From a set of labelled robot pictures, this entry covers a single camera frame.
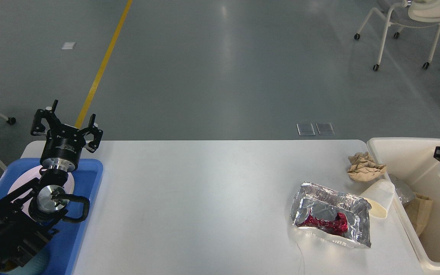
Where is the crushed red soda can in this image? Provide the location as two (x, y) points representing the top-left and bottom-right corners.
(295, 211), (349, 236)

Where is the white tissue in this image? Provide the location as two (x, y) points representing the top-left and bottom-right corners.
(360, 179), (395, 219)

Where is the brown paper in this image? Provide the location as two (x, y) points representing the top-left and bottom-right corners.
(347, 152), (387, 182)

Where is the brown paper bag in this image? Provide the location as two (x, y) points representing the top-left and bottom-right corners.
(404, 192), (433, 237)

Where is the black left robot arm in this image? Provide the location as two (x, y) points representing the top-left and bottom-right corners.
(0, 100), (103, 271)

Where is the aluminium foil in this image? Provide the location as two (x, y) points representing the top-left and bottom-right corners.
(290, 181), (372, 249)
(389, 174), (416, 206)

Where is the pink plate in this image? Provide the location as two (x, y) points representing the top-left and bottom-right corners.
(0, 165), (81, 226)

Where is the white chair on wheels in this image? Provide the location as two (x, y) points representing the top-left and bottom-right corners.
(353, 0), (440, 71)

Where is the white plastic bin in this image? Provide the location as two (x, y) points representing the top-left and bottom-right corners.
(367, 137), (440, 275)

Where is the teal mug yellow inside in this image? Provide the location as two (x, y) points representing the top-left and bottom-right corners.
(2, 248), (50, 275)

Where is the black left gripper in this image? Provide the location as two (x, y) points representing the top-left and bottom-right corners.
(30, 100), (103, 172)

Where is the blue plastic tray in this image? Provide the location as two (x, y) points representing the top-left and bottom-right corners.
(0, 158), (103, 275)

